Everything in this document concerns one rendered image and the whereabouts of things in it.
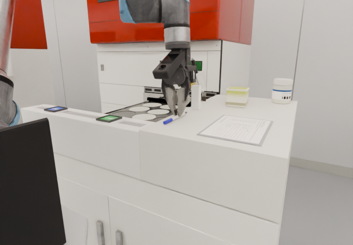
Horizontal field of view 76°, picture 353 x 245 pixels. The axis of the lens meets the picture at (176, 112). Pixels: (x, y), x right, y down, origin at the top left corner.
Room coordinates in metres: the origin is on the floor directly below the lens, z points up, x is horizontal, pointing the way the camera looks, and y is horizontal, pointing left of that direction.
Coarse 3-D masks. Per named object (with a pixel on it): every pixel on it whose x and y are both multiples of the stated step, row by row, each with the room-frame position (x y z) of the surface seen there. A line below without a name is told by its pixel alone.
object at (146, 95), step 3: (144, 93) 1.30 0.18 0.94; (147, 93) 1.30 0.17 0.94; (150, 93) 1.28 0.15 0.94; (153, 93) 1.27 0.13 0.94; (156, 93) 1.27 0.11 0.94; (159, 93) 1.26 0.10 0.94; (162, 93) 1.26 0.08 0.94; (144, 96) 1.30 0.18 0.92; (147, 96) 1.30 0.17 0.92; (150, 96) 1.29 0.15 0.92; (153, 96) 1.27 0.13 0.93; (156, 96) 1.27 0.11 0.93; (159, 96) 1.26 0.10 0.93; (162, 96) 1.25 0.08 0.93; (144, 99) 1.31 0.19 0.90; (147, 99) 1.30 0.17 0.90; (201, 99) 1.13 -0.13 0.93
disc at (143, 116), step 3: (138, 114) 0.96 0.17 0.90; (141, 114) 0.96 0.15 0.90; (144, 114) 0.96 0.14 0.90; (147, 114) 0.96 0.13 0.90; (150, 114) 0.96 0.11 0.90; (132, 117) 0.92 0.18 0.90; (135, 117) 0.92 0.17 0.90; (138, 117) 0.92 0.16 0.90; (141, 117) 0.92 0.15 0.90; (144, 117) 0.92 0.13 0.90; (147, 117) 0.92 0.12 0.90; (150, 117) 0.92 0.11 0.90; (153, 117) 0.92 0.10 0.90
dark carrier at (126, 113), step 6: (150, 102) 1.22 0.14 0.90; (156, 102) 1.22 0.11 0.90; (126, 108) 1.08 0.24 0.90; (150, 108) 1.08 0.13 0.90; (156, 108) 1.08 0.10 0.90; (114, 114) 0.96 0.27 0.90; (120, 114) 0.96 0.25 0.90; (126, 114) 0.96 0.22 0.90; (132, 114) 0.96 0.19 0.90; (156, 114) 0.96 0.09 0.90; (162, 114) 0.96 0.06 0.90; (168, 114) 0.96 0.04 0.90; (144, 120) 0.87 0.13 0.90; (150, 120) 0.87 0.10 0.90; (156, 120) 0.87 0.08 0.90
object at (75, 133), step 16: (32, 112) 0.79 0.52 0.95; (48, 112) 0.76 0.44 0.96; (64, 112) 0.78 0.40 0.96; (80, 112) 0.76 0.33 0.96; (96, 112) 0.76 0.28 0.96; (64, 128) 0.70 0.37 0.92; (80, 128) 0.67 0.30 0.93; (96, 128) 0.63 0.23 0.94; (112, 128) 0.60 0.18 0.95; (128, 128) 0.59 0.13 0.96; (64, 144) 0.71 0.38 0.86; (80, 144) 0.67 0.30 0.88; (96, 144) 0.64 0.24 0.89; (112, 144) 0.60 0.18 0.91; (128, 144) 0.58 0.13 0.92; (80, 160) 0.67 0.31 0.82; (96, 160) 0.64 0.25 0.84; (112, 160) 0.61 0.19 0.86; (128, 160) 0.58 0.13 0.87
